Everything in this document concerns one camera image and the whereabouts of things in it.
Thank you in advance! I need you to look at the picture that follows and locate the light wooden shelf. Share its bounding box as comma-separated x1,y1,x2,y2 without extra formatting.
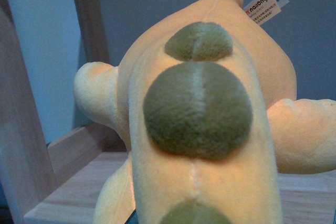
0,0,336,224

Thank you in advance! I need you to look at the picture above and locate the yellow plush dinosaur toy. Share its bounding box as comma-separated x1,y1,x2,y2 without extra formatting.
74,0,335,223

